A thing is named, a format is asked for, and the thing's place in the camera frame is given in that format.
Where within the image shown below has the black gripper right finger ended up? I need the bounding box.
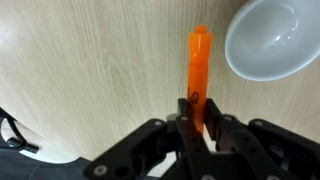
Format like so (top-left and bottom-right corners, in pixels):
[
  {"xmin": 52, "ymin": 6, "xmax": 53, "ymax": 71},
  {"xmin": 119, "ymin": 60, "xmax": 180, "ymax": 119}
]
[{"xmin": 205, "ymin": 99, "xmax": 267, "ymax": 180}]

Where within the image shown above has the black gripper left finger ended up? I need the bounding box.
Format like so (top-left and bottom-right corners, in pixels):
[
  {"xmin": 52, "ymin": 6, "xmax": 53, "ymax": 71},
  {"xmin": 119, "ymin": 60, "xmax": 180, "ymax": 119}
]
[{"xmin": 176, "ymin": 98, "xmax": 209, "ymax": 180}]

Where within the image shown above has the orange marker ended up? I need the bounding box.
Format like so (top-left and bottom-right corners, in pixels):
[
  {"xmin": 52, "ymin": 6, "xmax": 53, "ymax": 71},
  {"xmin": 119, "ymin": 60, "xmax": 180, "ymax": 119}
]
[{"xmin": 187, "ymin": 25, "xmax": 212, "ymax": 133}]

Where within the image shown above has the white bowl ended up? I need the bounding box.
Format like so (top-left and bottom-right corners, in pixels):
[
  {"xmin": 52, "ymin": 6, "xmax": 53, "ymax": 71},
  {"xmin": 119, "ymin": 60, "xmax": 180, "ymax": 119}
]
[{"xmin": 224, "ymin": 0, "xmax": 320, "ymax": 81}]

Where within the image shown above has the black chair base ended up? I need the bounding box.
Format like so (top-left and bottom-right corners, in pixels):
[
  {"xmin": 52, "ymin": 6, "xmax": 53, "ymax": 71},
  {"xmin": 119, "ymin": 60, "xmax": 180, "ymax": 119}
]
[{"xmin": 0, "ymin": 108, "xmax": 39, "ymax": 154}]

